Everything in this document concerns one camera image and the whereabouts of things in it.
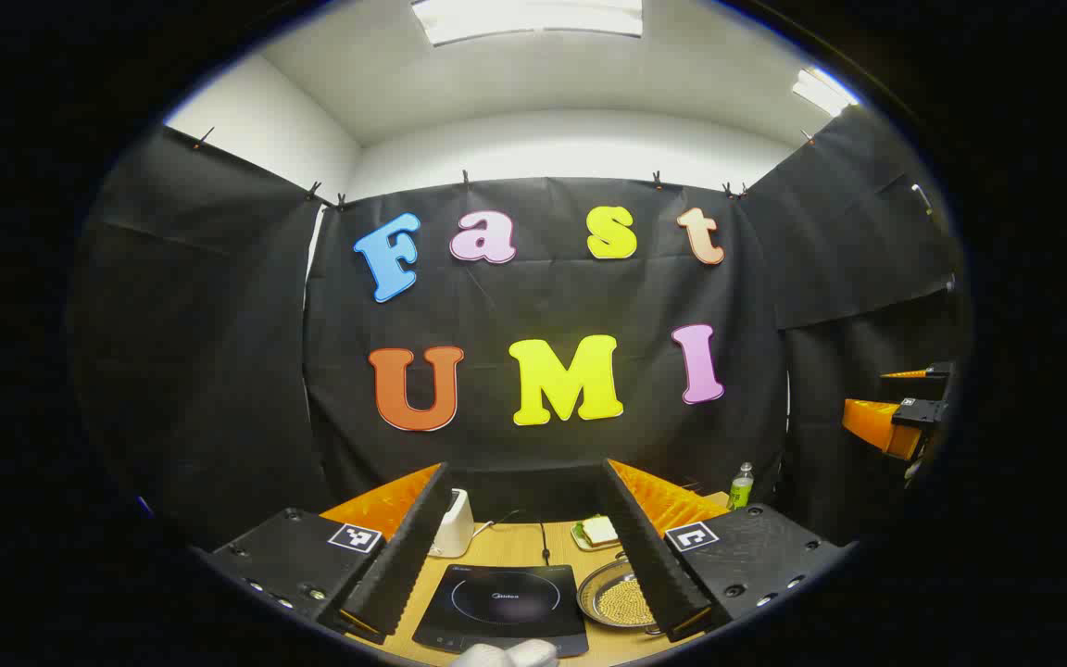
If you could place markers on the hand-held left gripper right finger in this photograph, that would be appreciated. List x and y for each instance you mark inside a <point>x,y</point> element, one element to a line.
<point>649,556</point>

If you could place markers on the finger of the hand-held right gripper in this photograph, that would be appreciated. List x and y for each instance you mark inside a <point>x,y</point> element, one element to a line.
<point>927,378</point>
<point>872,421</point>

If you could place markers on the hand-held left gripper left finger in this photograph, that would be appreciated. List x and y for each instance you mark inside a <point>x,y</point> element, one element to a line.
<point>404,565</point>

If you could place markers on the pile of soybeans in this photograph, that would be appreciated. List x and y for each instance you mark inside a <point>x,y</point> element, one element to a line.
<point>631,604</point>

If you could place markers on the stainless steel pot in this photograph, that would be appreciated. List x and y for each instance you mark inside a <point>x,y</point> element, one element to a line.
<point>594,597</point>

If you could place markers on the black induction cooktop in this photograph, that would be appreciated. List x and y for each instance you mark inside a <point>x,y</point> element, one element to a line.
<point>506,602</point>

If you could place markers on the sandwich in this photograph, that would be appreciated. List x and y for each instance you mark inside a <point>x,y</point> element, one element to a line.
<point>600,530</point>

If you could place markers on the white toaster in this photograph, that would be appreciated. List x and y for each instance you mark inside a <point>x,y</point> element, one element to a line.
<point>453,528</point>

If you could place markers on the pale green square plate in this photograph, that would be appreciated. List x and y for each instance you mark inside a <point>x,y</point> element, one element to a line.
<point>580,537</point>

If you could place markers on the green label drink bottle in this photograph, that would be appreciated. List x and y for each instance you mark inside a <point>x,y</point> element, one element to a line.
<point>740,489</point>

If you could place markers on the large ceiling light panel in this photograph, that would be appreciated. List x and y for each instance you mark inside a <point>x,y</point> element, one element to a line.
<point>524,18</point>

